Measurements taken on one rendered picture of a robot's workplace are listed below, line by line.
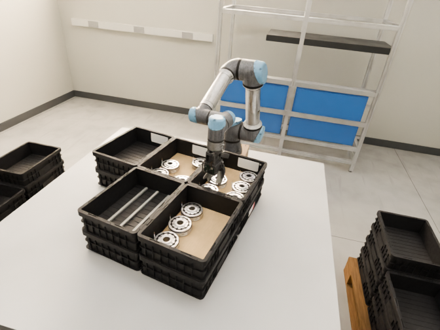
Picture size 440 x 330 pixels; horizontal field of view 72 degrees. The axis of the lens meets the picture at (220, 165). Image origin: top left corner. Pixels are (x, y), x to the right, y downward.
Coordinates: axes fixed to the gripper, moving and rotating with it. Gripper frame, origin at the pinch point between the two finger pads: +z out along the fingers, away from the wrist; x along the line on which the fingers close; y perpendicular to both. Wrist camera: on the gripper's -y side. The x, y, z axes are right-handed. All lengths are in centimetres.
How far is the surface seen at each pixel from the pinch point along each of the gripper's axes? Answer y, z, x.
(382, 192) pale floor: -202, 93, 92
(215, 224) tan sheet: 18.1, 9.2, 11.5
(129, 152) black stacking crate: -9, 9, -66
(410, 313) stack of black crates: -25, 54, 108
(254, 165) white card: -30.4, 2.7, 8.6
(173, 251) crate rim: 48.0, -0.6, 10.5
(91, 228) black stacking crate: 51, 7, -30
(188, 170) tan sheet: -12.4, 9.3, -24.4
